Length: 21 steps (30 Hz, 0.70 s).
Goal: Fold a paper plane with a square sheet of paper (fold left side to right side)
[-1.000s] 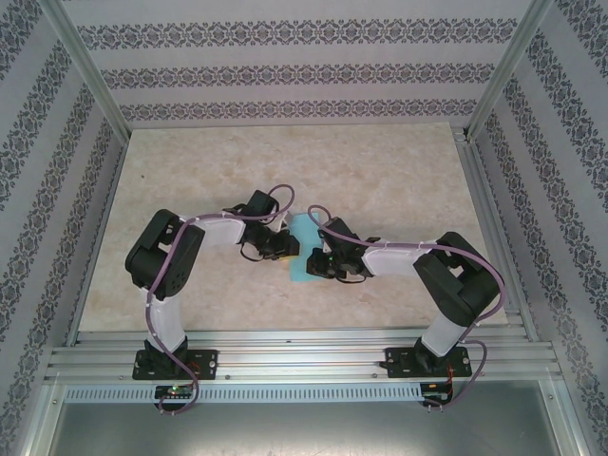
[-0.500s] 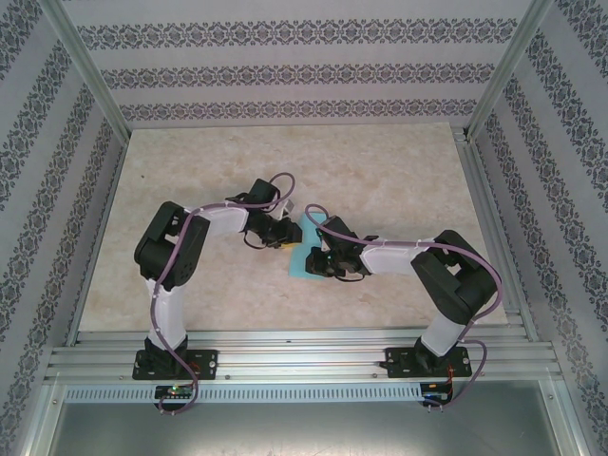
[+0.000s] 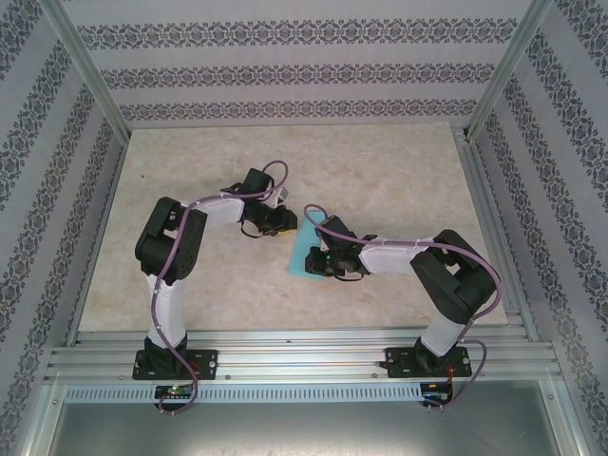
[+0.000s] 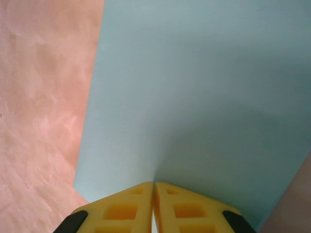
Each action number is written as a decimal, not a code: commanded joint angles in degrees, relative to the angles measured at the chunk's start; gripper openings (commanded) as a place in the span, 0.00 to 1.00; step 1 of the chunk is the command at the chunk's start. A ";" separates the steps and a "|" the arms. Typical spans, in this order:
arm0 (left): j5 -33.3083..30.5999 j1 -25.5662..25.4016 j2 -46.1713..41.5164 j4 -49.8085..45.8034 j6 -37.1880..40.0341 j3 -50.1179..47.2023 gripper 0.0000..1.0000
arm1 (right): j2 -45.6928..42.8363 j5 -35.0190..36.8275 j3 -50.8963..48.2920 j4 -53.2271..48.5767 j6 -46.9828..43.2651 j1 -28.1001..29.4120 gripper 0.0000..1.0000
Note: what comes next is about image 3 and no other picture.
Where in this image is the small circuit board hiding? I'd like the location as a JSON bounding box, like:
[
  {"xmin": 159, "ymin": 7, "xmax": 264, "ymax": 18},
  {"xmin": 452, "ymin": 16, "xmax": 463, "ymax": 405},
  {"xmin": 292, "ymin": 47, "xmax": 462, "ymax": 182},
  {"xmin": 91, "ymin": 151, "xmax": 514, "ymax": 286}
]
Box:
[
  {"xmin": 155, "ymin": 385, "xmax": 195, "ymax": 399},
  {"xmin": 422, "ymin": 383, "xmax": 452, "ymax": 404}
]

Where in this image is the slotted grey cable duct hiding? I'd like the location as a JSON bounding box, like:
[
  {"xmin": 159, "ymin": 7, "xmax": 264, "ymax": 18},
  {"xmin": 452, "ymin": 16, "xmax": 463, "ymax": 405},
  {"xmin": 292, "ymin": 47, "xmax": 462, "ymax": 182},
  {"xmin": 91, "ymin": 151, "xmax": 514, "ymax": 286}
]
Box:
[{"xmin": 64, "ymin": 383, "xmax": 424, "ymax": 403}]

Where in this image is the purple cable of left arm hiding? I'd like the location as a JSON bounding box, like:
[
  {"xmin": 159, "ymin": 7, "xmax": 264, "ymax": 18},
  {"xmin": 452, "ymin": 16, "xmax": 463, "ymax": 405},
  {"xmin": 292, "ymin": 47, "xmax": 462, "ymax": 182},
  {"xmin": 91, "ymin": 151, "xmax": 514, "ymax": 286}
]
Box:
[{"xmin": 149, "ymin": 160, "xmax": 292, "ymax": 418}]

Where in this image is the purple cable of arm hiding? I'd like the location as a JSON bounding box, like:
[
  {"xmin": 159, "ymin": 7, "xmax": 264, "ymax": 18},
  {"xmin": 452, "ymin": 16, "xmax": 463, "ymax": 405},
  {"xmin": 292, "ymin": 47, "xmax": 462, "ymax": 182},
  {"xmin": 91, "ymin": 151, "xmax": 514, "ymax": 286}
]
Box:
[
  {"xmin": 149, "ymin": 160, "xmax": 292, "ymax": 418},
  {"xmin": 302, "ymin": 203, "xmax": 504, "ymax": 413}
]

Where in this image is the aluminium frame post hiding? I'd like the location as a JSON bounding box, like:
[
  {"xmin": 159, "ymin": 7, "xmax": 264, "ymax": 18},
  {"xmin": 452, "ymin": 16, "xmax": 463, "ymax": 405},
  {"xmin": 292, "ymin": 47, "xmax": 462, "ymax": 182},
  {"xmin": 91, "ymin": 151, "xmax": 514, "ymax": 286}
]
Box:
[
  {"xmin": 465, "ymin": 0, "xmax": 555, "ymax": 142},
  {"xmin": 40, "ymin": 0, "xmax": 132, "ymax": 142}
]

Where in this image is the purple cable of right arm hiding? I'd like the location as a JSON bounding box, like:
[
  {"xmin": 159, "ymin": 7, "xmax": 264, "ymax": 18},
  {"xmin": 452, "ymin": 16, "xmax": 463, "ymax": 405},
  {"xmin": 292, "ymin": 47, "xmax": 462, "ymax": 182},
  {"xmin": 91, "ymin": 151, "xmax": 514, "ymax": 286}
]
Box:
[{"xmin": 302, "ymin": 203, "xmax": 504, "ymax": 413}]

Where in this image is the aluminium side rail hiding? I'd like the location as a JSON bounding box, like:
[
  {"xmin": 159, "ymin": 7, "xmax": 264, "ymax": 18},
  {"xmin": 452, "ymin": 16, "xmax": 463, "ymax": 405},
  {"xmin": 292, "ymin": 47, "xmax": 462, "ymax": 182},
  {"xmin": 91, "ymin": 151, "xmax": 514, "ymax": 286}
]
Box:
[
  {"xmin": 453, "ymin": 125, "xmax": 541, "ymax": 343},
  {"xmin": 64, "ymin": 135, "xmax": 132, "ymax": 348}
]

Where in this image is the grey metal sheet panel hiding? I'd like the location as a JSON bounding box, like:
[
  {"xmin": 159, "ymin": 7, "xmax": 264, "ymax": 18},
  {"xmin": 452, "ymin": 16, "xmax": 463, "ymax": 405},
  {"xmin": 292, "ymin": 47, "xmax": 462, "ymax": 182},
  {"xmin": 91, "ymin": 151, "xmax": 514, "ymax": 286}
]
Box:
[{"xmin": 28, "ymin": 379, "xmax": 585, "ymax": 456}]

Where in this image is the aluminium mounting rail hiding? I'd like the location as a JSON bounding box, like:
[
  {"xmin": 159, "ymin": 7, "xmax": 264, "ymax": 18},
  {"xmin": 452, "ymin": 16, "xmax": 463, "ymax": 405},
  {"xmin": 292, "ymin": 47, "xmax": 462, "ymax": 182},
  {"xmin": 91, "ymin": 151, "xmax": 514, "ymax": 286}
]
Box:
[{"xmin": 45, "ymin": 330, "xmax": 564, "ymax": 381}]

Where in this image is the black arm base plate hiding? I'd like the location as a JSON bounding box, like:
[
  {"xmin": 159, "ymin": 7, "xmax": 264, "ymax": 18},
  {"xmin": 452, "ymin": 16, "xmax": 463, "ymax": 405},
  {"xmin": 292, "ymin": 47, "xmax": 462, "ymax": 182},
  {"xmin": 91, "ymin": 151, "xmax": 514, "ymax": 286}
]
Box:
[
  {"xmin": 134, "ymin": 349, "xmax": 219, "ymax": 381},
  {"xmin": 384, "ymin": 346, "xmax": 472, "ymax": 380}
]

